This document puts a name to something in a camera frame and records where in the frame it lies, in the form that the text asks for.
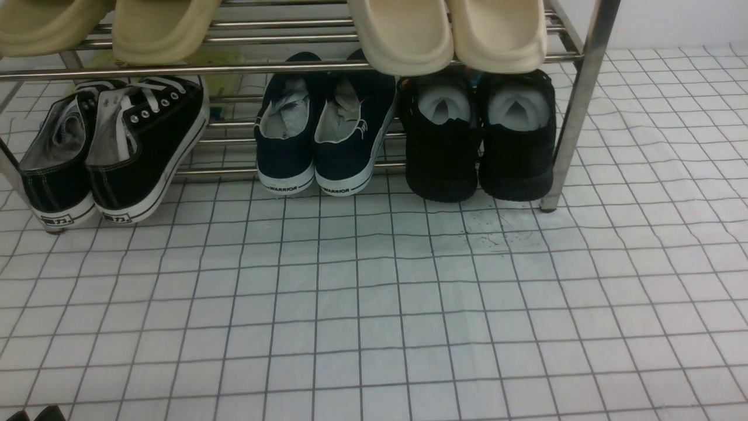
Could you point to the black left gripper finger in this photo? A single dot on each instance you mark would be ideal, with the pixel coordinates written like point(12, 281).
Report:
point(20, 415)

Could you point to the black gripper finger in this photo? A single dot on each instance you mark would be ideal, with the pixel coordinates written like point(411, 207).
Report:
point(51, 413)

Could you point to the black knit sneaker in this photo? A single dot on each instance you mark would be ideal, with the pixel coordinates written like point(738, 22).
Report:
point(439, 118)
point(518, 115)

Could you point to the silver metal shoe rack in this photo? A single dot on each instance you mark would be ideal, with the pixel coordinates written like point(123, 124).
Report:
point(258, 23)

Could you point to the white grid floor cloth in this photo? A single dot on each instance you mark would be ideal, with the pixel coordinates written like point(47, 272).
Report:
point(230, 303)

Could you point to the black canvas sneaker left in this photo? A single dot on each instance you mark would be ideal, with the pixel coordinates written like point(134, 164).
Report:
point(52, 171)

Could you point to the black canvas sneaker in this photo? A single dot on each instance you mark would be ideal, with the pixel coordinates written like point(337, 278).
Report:
point(143, 132)
point(52, 171)

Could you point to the black canvas sneaker right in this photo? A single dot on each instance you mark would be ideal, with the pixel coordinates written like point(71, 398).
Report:
point(143, 132)

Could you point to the navy slip-on shoe left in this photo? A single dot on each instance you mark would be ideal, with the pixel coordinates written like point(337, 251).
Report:
point(285, 127)

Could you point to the navy slip-on shoe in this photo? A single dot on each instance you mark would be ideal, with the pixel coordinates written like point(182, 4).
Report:
point(285, 127)
point(359, 108)

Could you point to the olive slipper far left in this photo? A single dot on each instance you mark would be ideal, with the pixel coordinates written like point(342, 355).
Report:
point(38, 28)

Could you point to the olive slipper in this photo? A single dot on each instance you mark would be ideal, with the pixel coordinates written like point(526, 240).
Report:
point(160, 32)
point(38, 28)

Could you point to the navy slip-on shoe right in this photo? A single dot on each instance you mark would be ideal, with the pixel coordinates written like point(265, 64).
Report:
point(359, 108)

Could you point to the cream slipper left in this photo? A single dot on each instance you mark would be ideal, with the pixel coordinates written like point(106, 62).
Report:
point(403, 38)

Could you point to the cream slipper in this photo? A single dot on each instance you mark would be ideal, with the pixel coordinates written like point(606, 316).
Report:
point(499, 37)
point(403, 38)

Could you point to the cream slipper right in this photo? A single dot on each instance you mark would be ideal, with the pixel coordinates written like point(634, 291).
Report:
point(499, 37)

